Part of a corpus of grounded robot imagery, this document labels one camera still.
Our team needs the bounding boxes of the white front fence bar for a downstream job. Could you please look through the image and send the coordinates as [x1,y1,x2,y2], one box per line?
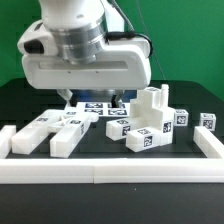
[0,158,224,184]

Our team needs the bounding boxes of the white chair back frame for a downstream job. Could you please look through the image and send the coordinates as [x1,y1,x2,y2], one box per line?
[12,109,99,158]

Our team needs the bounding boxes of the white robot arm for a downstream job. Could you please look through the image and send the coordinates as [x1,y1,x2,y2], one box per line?
[18,0,153,106]

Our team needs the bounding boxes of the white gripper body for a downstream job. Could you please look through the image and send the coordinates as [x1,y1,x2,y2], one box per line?
[22,37,151,90]

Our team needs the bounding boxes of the thin grey cable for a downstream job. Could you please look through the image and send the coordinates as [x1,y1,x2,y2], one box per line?
[109,0,168,81]

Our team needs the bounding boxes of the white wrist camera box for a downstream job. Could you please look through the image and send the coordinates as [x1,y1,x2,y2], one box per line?
[17,20,58,56]

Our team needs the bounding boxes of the white fence block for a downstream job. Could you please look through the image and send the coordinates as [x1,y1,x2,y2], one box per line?
[0,125,16,159]
[193,126,224,159]

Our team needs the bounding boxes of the white chair seat part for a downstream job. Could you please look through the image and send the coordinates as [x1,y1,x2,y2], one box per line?
[130,84,175,146]

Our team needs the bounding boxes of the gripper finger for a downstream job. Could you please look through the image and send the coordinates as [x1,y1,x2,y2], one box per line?
[57,89,77,106]
[111,90,124,108]

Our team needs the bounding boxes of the white right fence block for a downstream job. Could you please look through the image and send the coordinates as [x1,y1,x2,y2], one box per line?
[193,126,224,159]

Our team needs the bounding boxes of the white tag sheet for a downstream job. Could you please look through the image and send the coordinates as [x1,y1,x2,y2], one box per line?
[64,102,130,117]

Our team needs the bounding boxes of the white left fence block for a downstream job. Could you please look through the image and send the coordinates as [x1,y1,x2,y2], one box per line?
[0,125,16,159]

